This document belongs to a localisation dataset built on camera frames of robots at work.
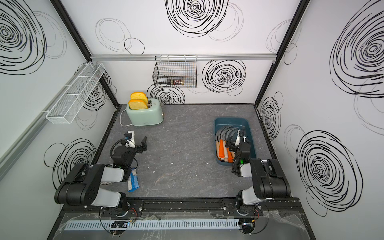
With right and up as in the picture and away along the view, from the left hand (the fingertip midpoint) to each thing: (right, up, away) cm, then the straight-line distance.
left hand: (137, 136), depth 89 cm
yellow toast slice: (-2, +26, +8) cm, 27 cm away
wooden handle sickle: (+53, -12, -2) cm, 54 cm away
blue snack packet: (+1, -24, -8) cm, 25 cm away
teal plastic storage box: (+54, +8, +18) cm, 57 cm away
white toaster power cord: (-13, +6, +17) cm, 23 cm away
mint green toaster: (+6, +13, +11) cm, 18 cm away
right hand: (+61, -1, +2) cm, 61 cm away
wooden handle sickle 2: (+58, -11, +2) cm, 59 cm away
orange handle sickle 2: (+55, +2, +14) cm, 57 cm away
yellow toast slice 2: (-2, +20, +5) cm, 20 cm away
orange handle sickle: (+51, -5, +5) cm, 52 cm away
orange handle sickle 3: (+56, -11, 0) cm, 57 cm away
